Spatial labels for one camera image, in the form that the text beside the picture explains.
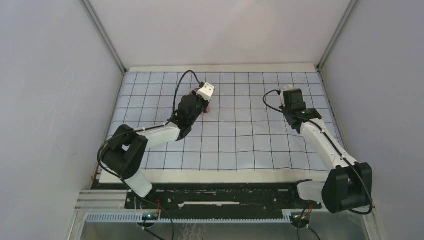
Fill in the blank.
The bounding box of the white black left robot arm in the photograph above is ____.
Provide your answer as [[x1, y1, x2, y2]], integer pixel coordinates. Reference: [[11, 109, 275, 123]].
[[97, 92, 212, 209]]

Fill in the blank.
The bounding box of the pink patterned mug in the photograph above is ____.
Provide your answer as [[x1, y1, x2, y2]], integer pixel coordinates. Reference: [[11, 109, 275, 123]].
[[190, 87, 211, 116]]

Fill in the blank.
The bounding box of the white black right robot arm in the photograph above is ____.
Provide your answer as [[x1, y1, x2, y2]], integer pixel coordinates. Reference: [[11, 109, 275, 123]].
[[279, 84, 374, 215]]

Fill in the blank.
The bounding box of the white checked tablecloth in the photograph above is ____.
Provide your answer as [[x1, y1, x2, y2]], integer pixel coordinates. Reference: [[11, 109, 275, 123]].
[[107, 71, 342, 172]]

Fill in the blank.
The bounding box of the white slotted cable duct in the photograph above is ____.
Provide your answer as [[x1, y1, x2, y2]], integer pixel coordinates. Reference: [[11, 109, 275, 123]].
[[85, 211, 294, 224]]

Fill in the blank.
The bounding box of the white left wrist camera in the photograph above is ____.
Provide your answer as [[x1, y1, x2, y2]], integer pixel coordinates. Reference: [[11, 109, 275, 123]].
[[196, 82, 215, 102]]

